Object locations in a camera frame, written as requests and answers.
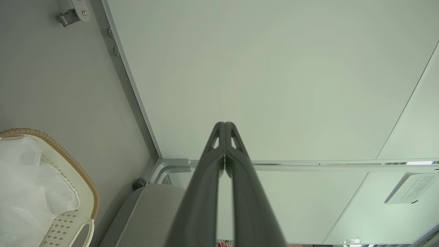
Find grey fabric sofa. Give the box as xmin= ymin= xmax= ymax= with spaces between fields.
xmin=99 ymin=184 xmax=188 ymax=247

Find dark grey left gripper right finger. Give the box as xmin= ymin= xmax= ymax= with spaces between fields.
xmin=225 ymin=122 xmax=287 ymax=247

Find white garment in basket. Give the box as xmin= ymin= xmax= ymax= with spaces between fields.
xmin=0 ymin=137 xmax=80 ymax=247

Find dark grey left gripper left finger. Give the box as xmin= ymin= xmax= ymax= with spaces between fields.
xmin=165 ymin=122 xmax=226 ymax=247

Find woven laundry basket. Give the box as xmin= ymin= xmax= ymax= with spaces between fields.
xmin=0 ymin=128 xmax=100 ymax=247

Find grey metal partition leg tubes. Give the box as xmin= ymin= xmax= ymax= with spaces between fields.
xmin=147 ymin=158 xmax=192 ymax=186

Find white paper notice sheet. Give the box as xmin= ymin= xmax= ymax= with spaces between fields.
xmin=384 ymin=172 xmax=439 ymax=205

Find metal caster wheel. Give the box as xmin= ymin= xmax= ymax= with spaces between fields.
xmin=57 ymin=0 xmax=92 ymax=23

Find small black metal caster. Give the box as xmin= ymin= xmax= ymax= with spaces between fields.
xmin=57 ymin=9 xmax=78 ymax=27

